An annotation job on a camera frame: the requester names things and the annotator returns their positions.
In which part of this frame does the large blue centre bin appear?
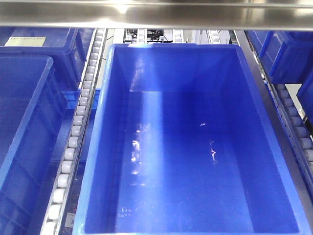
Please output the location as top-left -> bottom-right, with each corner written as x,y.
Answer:
73,44 -> 311,235

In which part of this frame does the blue bin at left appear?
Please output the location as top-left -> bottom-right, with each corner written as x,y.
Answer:
0,54 -> 67,235

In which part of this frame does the stainless steel shelf beam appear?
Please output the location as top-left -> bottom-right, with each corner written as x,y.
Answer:
0,0 -> 313,31

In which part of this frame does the white roller track right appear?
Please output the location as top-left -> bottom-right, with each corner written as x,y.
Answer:
234,29 -> 313,196

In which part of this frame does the blue bin rear left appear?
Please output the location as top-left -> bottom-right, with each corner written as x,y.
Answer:
0,26 -> 94,91

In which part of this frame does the white roller track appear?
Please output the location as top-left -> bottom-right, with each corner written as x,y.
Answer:
234,29 -> 313,196
40,28 -> 108,235

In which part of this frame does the blue bin rear right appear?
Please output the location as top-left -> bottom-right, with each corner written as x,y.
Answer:
246,30 -> 313,84

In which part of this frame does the white roller track left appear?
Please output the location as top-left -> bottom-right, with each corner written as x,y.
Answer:
40,28 -> 108,235

